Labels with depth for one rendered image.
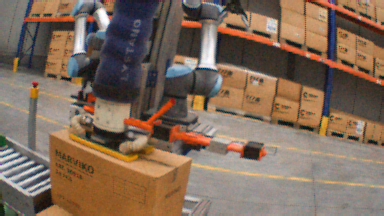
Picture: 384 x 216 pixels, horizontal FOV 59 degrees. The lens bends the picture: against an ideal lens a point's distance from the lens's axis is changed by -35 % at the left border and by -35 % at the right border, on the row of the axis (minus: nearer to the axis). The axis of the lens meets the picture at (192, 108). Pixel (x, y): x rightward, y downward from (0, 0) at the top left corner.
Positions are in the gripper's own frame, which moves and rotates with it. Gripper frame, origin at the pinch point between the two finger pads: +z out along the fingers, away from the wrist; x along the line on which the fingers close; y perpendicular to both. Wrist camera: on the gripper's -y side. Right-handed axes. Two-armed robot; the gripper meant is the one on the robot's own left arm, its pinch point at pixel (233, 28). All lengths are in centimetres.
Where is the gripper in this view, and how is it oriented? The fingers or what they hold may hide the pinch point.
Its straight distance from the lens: 222.9
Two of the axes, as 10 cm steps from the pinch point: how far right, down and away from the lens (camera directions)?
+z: -1.7, 9.7, 1.6
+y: -2.1, 1.2, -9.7
